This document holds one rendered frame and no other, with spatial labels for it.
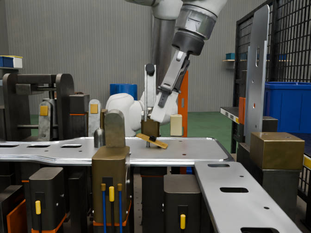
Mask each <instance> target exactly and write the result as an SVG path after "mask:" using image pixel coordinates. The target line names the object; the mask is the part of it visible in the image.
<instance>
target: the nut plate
mask: <svg viewBox="0 0 311 233"><path fill-rule="evenodd" d="M136 137H138V138H140V139H143V140H145V141H148V142H150V143H153V144H155V145H158V146H160V147H162V148H167V146H168V144H166V143H164V142H161V141H158V140H157V137H155V136H152V135H151V136H150V137H149V136H146V135H143V134H141V133H139V134H137V135H136Z"/></svg>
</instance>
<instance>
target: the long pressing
mask: <svg viewBox="0 0 311 233"><path fill-rule="evenodd" d="M157 140H158V141H161V142H164V143H166V144H168V146H167V148H162V147H158V145H155V144H153V143H149V146H150V147H146V146H147V141H145V140H143V139H140V138H138V137H136V136H126V137H125V143H126V146H129V147H130V152H131V155H130V166H184V167H194V162H198V161H206V162H235V159H234V158H233V157H232V156H231V155H230V153H229V152H228V151H227V150H226V149H225V148H224V146H223V145H222V144H221V143H220V142H219V141H218V140H217V139H215V138H212V137H157ZM0 146H16V147H0V161H20V162H35V163H40V164H46V165H51V166H92V165H91V162H92V157H93V156H94V154H95V153H96V152H97V151H98V150H99V148H95V147H94V139H93V136H81V137H76V138H70V139H65V140H58V141H6V140H3V139H1V138H0ZM30 146H49V147H44V148H34V147H30ZM64 146H80V147H79V148H62V147H64ZM46 151H47V152H46ZM183 154H185V155H183ZM208 166H209V167H227V166H229V165H227V164H208Z"/></svg>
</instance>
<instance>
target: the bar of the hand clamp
mask: <svg viewBox="0 0 311 233"><path fill-rule="evenodd" d="M155 103H156V65H153V64H151V63H149V64H147V65H145V66H144V121H145V122H146V121H147V108H154V106H155Z"/></svg>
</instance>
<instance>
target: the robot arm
mask: <svg viewBox="0 0 311 233"><path fill-rule="evenodd" d="M125 1H126V2H129V3H135V4H138V5H143V6H150V7H151V11H152V14H153V16H154V24H153V35H152V46H151V57H150V63H151V64H153V65H156V103H155V106H154V108H153V111H152V114H151V116H150V118H151V119H153V120H155V121H158V122H160V126H163V125H166V124H168V123H170V115H177V114H178V107H177V104H176V99H177V96H178V94H181V90H180V87H181V84H182V82H183V78H184V75H185V74H186V71H187V68H188V67H189V64H190V59H189V56H190V54H192V55H196V56H199V55H200V54H201V51H202V48H203V46H204V44H205V43H204V41H203V40H209V38H210V36H211V33H212V30H213V28H214V25H215V23H216V21H217V18H218V15H219V14H220V12H221V11H222V9H223V8H224V6H225V4H226V2H227V0H125ZM176 19H177V23H176ZM175 28H176V30H177V31H178V32H176V33H175V36H174V31H175ZM173 47H174V48H175V49H178V50H176V51H175V55H174V57H173V60H172V62H171V54H172V48H173ZM170 62H171V63H170ZM106 109H108V111H110V110H112V109H117V110H120V111H122V113H123V114H124V124H125V136H136V131H138V130H140V129H141V123H140V122H141V111H144V92H143V95H142V97H141V99H140V100H139V101H135V100H134V98H133V97H132V96H131V95H129V94H127V93H120V94H115V95H112V96H110V98H109V99H108V101H107V104H106Z"/></svg>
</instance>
